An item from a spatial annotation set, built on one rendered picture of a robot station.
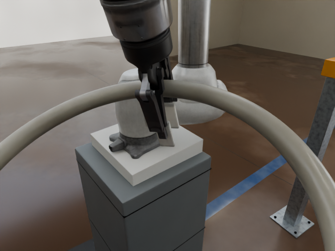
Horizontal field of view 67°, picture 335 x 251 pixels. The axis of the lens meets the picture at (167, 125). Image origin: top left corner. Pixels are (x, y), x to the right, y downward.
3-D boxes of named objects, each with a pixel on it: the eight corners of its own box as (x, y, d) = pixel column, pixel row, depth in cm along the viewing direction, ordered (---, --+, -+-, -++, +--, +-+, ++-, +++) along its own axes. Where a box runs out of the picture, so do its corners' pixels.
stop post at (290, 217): (314, 224, 168) (379, 60, 116) (296, 238, 158) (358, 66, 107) (287, 205, 182) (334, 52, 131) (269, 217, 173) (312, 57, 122)
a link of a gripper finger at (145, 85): (156, 57, 39) (146, 70, 34) (161, 88, 42) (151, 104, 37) (141, 58, 39) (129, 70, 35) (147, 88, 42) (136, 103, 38)
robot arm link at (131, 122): (120, 117, 103) (113, 64, 91) (165, 115, 103) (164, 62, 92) (115, 139, 89) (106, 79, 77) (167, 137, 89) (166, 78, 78)
